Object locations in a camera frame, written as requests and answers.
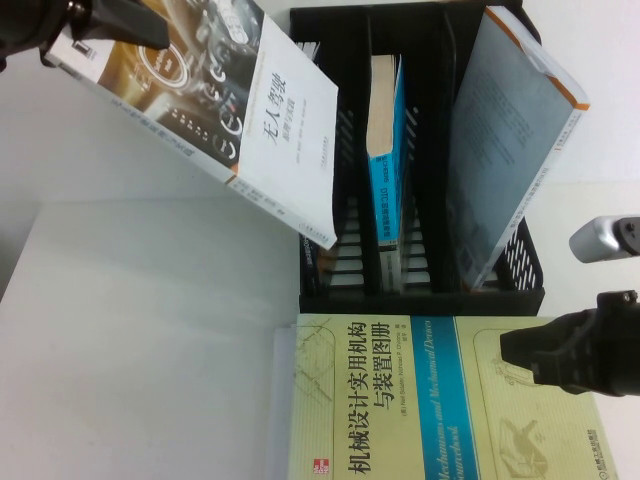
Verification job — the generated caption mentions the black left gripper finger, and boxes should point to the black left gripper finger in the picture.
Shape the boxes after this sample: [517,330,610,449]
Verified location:
[93,0,172,50]

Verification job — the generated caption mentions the black plastic book stand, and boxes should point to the black plastic book stand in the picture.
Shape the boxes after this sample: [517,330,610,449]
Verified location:
[288,0,546,319]

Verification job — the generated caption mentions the blue book tan pages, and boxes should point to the blue book tan pages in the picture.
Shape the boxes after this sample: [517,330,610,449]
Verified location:
[367,54,407,296]

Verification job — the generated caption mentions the yellow mechanical devices book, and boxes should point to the yellow mechanical devices book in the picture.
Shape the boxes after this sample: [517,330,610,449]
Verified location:
[287,313,619,480]

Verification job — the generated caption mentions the black spine robotics book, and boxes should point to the black spine robotics book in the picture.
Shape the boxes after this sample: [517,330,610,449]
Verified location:
[298,41,335,296]

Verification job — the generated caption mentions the grey cover orange-edged book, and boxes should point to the grey cover orange-edged book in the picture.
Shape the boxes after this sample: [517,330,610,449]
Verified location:
[446,6,591,291]

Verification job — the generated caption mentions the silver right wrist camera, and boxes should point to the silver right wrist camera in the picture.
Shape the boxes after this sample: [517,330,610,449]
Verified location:
[569,215,640,265]

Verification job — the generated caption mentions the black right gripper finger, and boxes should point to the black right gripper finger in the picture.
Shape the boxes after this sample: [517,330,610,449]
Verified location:
[532,349,601,390]
[499,312,599,374]

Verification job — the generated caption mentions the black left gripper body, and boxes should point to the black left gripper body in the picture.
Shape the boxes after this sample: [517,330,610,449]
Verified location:
[37,0,109,41]

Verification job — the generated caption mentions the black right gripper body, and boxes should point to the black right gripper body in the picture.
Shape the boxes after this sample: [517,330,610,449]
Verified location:
[592,289,640,399]

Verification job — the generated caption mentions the white self-driving car book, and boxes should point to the white self-driving car book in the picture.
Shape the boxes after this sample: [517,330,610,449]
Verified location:
[41,0,340,251]

